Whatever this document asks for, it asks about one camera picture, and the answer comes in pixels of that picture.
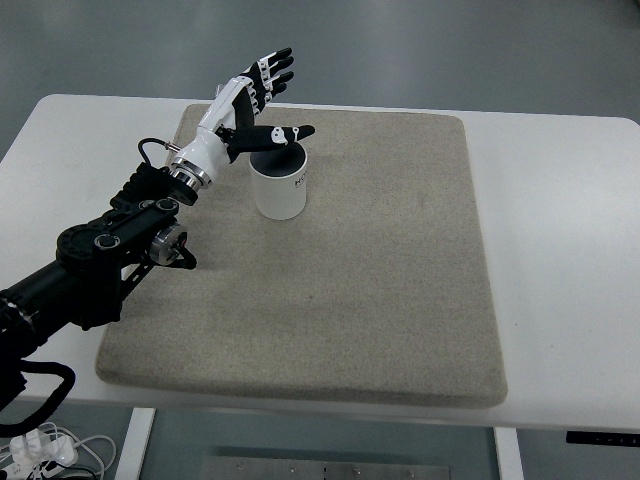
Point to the white ribbed cup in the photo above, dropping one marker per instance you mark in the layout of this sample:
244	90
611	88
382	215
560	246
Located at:
277	192

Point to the white table leg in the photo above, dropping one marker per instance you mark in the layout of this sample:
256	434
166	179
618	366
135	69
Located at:
134	445
509	455

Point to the grey metal plate with screws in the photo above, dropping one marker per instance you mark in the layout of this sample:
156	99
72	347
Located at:
325	470

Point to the beige felt mat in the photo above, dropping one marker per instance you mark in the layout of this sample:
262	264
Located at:
310	320

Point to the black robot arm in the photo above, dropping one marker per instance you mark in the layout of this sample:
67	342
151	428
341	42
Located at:
80	280

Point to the white and black hand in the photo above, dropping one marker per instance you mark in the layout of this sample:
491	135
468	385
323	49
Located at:
210	147

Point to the white power adapter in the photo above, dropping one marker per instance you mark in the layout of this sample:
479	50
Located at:
42	447

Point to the black table control panel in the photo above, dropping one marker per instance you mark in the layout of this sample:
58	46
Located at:
602	437

